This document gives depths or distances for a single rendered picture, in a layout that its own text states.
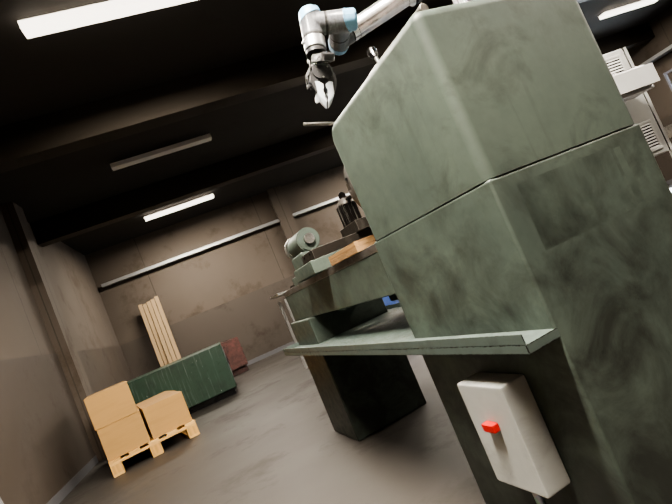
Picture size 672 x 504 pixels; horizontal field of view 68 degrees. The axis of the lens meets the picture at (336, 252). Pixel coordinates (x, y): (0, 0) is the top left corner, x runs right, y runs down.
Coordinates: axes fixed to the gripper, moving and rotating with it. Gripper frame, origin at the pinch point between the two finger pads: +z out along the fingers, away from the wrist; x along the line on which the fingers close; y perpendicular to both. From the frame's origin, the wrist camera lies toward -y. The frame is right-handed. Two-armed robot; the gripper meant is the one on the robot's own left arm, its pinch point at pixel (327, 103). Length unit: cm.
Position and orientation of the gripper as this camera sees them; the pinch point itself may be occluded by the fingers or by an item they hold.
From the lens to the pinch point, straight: 168.3
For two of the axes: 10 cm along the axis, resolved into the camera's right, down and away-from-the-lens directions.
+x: -9.3, 1.1, -3.4
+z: 1.7, 9.7, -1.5
